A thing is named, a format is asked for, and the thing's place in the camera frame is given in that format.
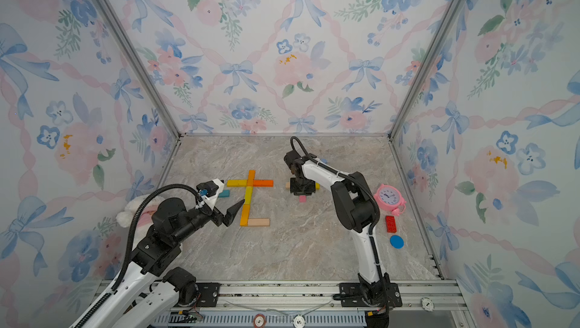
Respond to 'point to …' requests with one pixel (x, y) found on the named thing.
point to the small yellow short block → (317, 186)
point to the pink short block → (303, 199)
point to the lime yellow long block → (248, 195)
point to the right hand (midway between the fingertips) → (302, 192)
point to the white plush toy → (125, 218)
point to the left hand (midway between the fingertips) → (232, 190)
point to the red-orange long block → (263, 183)
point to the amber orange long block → (251, 176)
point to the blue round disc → (396, 242)
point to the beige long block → (258, 222)
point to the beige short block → (288, 185)
